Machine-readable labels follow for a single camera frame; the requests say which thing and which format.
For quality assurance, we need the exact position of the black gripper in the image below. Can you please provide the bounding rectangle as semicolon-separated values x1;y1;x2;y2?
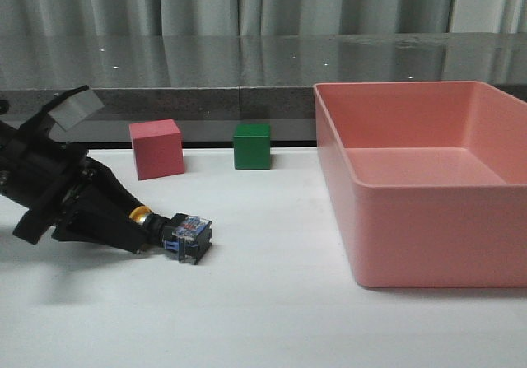
1;121;149;254

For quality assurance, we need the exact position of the yellow push button switch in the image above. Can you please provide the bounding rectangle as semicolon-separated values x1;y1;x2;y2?
129;206;212;264

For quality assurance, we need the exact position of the pink cube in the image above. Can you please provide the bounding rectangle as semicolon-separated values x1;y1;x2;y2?
128;119;185;180

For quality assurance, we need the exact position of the grey stone ledge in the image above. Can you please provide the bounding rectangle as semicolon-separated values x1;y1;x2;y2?
1;33;526;121

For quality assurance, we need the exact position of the green cube near bin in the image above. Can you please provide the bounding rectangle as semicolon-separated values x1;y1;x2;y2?
233;123;271;170

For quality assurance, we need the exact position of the grey curtain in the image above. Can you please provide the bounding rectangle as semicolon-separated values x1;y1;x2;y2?
1;0;526;36

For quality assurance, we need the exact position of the pink plastic bin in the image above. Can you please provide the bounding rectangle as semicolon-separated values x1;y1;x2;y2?
314;81;526;288

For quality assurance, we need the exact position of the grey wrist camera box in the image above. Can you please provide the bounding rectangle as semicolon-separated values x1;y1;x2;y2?
49;89;104;131

